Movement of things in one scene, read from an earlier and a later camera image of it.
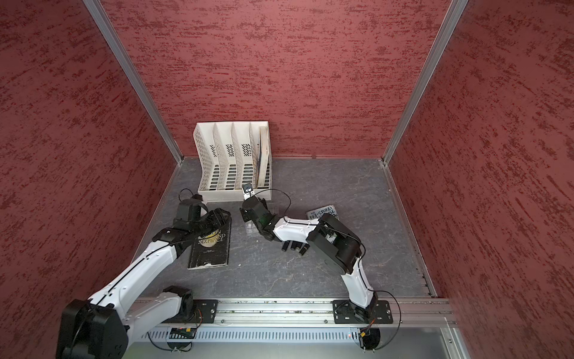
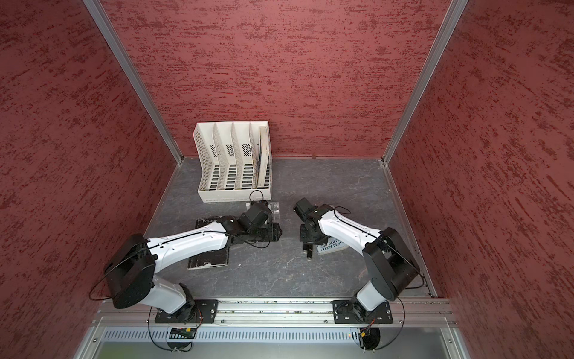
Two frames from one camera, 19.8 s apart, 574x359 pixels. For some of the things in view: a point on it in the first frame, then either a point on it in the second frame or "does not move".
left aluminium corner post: x=137 y=78 does not move
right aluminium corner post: x=456 y=10 does not move
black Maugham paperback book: x=212 y=248 does not move
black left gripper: x=218 y=218 → x=273 y=232
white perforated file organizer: x=233 y=154 does not move
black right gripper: x=247 y=217 → x=304 y=238
